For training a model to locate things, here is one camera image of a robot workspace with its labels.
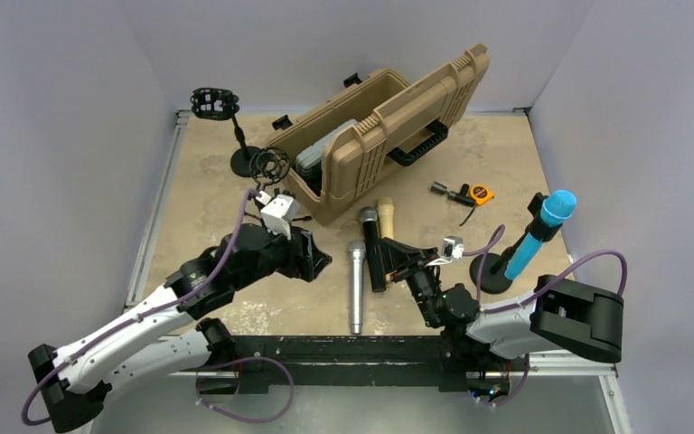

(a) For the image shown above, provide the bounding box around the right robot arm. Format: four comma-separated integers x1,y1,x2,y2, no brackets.
380,237,624,368

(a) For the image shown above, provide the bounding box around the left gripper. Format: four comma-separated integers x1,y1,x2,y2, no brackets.
232,220,330,291

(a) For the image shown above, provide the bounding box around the blue microphone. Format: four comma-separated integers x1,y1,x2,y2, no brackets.
504,190,577,280

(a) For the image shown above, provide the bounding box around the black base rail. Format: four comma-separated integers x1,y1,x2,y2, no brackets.
199,335,527,397

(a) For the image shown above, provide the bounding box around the black microphone silver grille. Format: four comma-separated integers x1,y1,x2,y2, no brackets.
359,206,387,293

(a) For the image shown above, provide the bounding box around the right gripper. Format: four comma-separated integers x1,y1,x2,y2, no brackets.
377,236,442,326

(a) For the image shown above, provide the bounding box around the tan hard case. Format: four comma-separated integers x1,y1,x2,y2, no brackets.
267,43,490,226

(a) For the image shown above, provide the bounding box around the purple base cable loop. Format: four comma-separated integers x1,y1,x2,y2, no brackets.
194,356,295,425

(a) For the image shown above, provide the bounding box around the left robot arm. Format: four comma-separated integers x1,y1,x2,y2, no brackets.
28,223,333,433

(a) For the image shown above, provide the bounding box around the cream microphone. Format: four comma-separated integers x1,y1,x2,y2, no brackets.
376,196,395,239

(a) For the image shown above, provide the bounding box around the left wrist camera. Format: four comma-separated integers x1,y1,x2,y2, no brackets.
255,192,300,241

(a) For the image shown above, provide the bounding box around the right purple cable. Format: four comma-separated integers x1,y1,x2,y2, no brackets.
464,224,630,309

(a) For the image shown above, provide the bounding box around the black tripod shock mount stand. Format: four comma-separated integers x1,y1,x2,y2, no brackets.
243,146,312,229

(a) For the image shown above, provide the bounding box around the grey foam insert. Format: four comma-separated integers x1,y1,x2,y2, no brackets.
295,118,358,179

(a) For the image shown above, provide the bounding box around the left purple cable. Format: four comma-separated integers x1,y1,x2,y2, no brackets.
21,189,261,427

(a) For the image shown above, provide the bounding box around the orange tape measure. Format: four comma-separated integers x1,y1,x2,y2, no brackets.
468,184,494,206

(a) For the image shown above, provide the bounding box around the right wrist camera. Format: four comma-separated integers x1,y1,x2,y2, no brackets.
427,235,465,267

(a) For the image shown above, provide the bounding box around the black silver adapter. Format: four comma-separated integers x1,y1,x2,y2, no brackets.
430,182,476,207

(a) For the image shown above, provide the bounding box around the round base stand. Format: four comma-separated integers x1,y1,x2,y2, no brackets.
469,193,548,295

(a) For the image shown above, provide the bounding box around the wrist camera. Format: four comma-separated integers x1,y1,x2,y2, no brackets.
427,235,465,267
255,192,300,241

